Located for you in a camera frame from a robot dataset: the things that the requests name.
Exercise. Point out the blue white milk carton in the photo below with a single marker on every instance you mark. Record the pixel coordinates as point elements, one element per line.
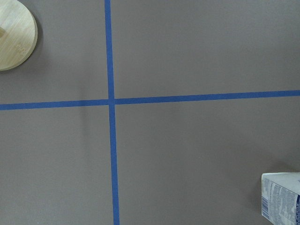
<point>281,197</point>

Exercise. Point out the wooden cup tree stand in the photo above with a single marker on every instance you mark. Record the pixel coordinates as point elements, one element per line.
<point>18,34</point>

